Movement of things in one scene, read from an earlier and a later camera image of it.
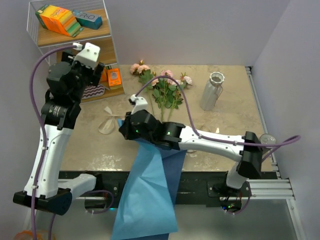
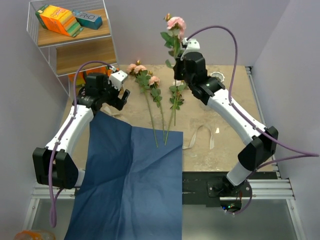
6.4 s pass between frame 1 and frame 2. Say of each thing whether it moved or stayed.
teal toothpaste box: stayed
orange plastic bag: stayed
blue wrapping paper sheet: moved
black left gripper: moved
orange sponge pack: stayed
